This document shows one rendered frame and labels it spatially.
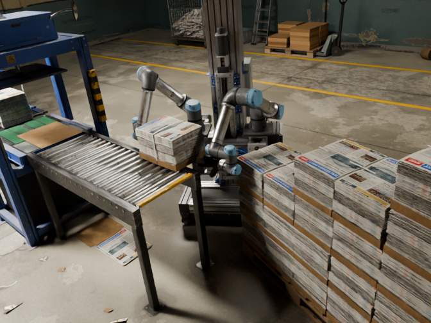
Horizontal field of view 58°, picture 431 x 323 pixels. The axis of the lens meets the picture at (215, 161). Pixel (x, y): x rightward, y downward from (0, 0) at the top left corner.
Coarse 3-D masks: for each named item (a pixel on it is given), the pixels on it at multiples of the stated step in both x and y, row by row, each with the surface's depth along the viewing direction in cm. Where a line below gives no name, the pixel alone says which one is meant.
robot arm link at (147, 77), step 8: (144, 72) 278; (152, 72) 279; (144, 80) 277; (152, 80) 277; (144, 88) 277; (152, 88) 278; (144, 96) 280; (152, 96) 284; (144, 104) 282; (144, 112) 284; (144, 120) 287
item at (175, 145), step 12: (168, 132) 255; (180, 132) 253; (192, 132) 256; (168, 144) 246; (180, 144) 249; (192, 144) 258; (204, 144) 266; (168, 156) 253; (180, 156) 252; (192, 156) 262
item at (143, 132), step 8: (160, 120) 274; (168, 120) 273; (176, 120) 273; (136, 128) 265; (144, 128) 264; (152, 128) 263; (160, 128) 263; (144, 136) 261; (144, 144) 265; (144, 152) 269; (152, 152) 263
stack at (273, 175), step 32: (256, 160) 253; (288, 160) 249; (256, 192) 252; (288, 192) 219; (288, 224) 229; (320, 224) 203; (288, 256) 240; (320, 256) 210; (352, 256) 188; (288, 288) 253; (320, 288) 220; (352, 288) 196; (320, 320) 236; (352, 320) 203
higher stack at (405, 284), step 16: (400, 160) 147; (416, 160) 146; (400, 176) 149; (416, 176) 143; (400, 192) 151; (416, 192) 145; (416, 208) 147; (400, 224) 156; (416, 224) 149; (400, 240) 159; (416, 240) 151; (384, 256) 169; (416, 256) 154; (384, 272) 172; (400, 272) 164; (400, 288) 166; (416, 288) 159; (384, 304) 178; (416, 304) 161; (384, 320) 182; (400, 320) 172; (416, 320) 164
